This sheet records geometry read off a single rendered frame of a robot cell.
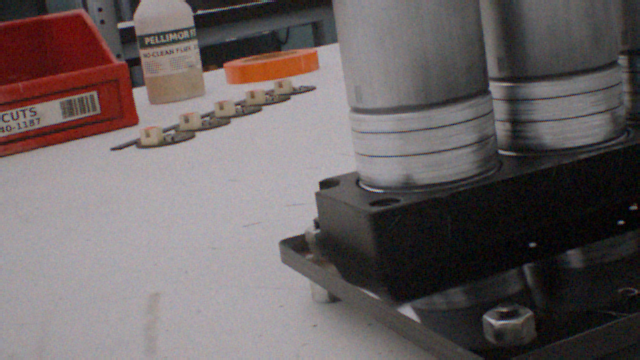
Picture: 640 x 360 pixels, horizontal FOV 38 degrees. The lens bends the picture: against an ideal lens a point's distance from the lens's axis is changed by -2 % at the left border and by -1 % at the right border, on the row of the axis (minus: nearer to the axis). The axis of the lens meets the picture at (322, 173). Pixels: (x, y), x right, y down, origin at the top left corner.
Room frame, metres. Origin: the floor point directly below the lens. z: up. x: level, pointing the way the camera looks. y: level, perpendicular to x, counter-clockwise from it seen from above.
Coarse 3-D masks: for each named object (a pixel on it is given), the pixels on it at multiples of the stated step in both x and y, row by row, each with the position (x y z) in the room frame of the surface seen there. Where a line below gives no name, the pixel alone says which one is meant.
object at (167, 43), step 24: (144, 0) 0.53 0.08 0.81; (168, 0) 0.53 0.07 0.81; (144, 24) 0.52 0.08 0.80; (168, 24) 0.52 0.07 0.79; (192, 24) 0.53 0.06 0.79; (144, 48) 0.53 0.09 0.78; (168, 48) 0.52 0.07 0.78; (192, 48) 0.53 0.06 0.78; (144, 72) 0.53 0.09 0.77; (168, 72) 0.52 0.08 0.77; (192, 72) 0.53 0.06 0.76; (168, 96) 0.52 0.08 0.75; (192, 96) 0.53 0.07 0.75
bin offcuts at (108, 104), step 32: (0, 32) 0.53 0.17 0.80; (32, 32) 0.54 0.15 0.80; (64, 32) 0.52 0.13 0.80; (96, 32) 0.47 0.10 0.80; (0, 64) 0.53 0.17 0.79; (32, 64) 0.54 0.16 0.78; (64, 64) 0.53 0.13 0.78; (96, 64) 0.48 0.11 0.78; (0, 96) 0.41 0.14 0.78; (32, 96) 0.42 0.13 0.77; (64, 96) 0.43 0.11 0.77; (96, 96) 0.44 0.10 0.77; (128, 96) 0.45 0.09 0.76; (0, 128) 0.41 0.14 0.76; (32, 128) 0.42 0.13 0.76; (64, 128) 0.43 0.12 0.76; (96, 128) 0.43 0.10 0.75
